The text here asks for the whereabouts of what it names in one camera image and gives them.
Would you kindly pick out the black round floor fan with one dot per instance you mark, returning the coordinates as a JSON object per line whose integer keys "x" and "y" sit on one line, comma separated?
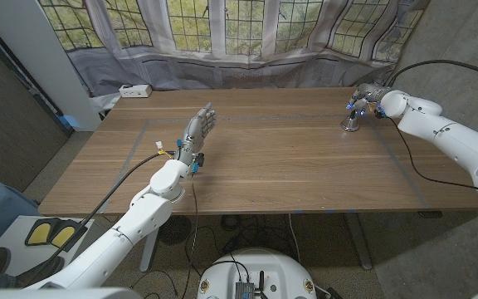
{"x": 172, "y": 232}

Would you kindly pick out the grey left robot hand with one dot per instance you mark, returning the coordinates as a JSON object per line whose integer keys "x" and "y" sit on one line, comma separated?
{"x": 195, "y": 130}

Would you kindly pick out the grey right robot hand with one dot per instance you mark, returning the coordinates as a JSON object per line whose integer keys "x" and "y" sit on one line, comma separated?
{"x": 369, "y": 93}

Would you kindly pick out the white power strip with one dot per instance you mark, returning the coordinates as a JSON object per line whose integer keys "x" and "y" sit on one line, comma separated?
{"x": 135, "y": 91}

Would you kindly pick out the printed window backdrop cloth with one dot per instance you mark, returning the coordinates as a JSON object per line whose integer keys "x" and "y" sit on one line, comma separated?
{"x": 239, "y": 70}

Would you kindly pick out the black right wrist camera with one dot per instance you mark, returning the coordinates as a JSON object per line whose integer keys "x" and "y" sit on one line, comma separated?
{"x": 378, "y": 112}

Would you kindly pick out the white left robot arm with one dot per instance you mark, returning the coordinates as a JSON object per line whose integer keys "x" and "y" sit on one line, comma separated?
{"x": 114, "y": 245}

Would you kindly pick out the white robot torso base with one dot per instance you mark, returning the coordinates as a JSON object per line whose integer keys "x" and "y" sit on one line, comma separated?
{"x": 272, "y": 270}

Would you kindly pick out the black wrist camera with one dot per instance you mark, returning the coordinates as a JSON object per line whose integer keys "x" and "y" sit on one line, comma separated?
{"x": 199, "y": 159}
{"x": 378, "y": 112}

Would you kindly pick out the grey table leg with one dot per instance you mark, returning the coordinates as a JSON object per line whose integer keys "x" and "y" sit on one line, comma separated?
{"x": 359, "y": 249}

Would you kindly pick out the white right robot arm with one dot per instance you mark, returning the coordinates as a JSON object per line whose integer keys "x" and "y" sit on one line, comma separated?
{"x": 450, "y": 137}

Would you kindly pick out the white pedal platform board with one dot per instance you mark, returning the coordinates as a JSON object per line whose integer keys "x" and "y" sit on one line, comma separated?
{"x": 15, "y": 236}

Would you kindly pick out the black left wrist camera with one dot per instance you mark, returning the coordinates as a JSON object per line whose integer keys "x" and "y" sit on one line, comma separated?
{"x": 199, "y": 159}

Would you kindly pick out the yellow and black foot pedal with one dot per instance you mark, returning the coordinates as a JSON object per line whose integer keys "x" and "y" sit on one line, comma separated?
{"x": 62, "y": 236}
{"x": 40, "y": 232}

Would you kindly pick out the white table leg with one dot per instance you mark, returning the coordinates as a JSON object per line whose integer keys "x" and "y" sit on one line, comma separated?
{"x": 147, "y": 257}

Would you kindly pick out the white robot chest plate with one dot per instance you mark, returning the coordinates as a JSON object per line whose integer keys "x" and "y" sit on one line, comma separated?
{"x": 56, "y": 294}

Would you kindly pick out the white pillar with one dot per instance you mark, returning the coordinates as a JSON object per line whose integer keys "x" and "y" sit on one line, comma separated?
{"x": 35, "y": 50}

